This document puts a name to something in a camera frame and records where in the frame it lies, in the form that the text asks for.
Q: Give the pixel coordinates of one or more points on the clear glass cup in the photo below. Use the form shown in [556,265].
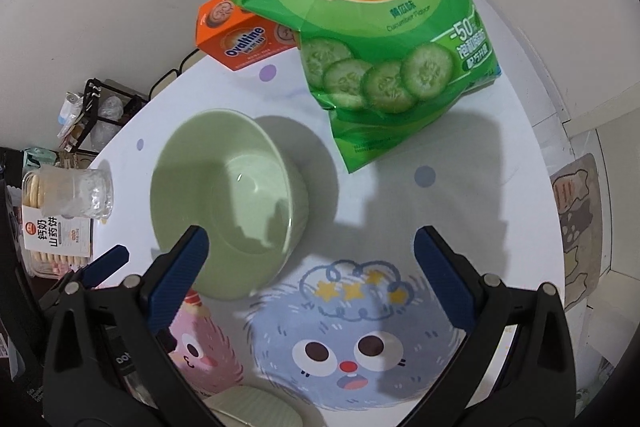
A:
[80,194]

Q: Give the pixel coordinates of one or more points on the round biscuit pack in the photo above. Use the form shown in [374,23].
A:
[55,237]

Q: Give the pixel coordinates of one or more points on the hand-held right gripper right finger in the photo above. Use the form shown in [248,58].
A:
[442,277]

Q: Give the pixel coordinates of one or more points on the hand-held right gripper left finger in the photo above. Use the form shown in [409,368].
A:
[180,272]

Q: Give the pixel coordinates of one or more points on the small plastic bottle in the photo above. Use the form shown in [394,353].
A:
[70,107]

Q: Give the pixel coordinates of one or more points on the green chips bag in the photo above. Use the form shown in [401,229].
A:
[360,32]

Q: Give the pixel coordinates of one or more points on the orange carton box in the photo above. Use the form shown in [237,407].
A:
[240,37]

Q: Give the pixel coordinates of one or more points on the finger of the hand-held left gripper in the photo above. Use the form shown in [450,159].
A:
[110,264]

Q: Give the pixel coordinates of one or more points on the large green ribbed bowl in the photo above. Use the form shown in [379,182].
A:
[255,409]

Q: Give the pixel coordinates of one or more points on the green mug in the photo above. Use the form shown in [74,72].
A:
[40,157]

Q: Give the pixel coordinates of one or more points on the small green ribbed bowl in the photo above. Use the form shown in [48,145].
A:
[225,197]

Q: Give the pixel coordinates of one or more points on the cat print floor mat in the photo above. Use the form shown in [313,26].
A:
[580,227]

